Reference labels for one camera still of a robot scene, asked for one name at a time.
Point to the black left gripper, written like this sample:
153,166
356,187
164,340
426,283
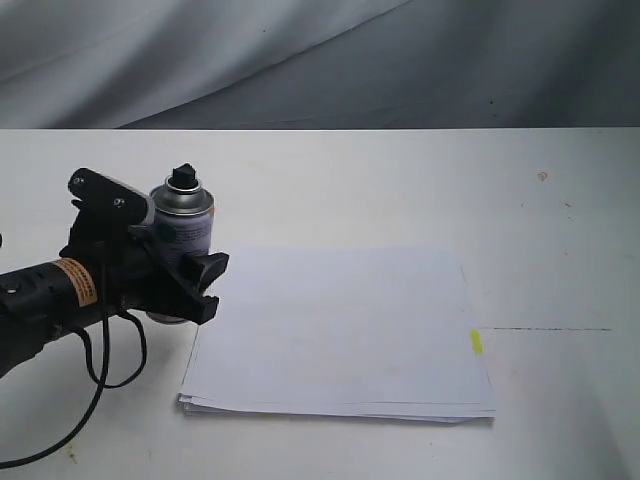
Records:
115,247

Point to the white spray paint can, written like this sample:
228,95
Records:
183,220

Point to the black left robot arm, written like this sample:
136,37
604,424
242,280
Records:
44,302

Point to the white paper stack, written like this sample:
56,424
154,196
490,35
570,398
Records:
373,332

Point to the grey backdrop cloth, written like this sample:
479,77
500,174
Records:
319,64

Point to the yellow tape marker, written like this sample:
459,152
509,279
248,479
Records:
477,343

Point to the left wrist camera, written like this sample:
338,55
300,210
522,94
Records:
110,200

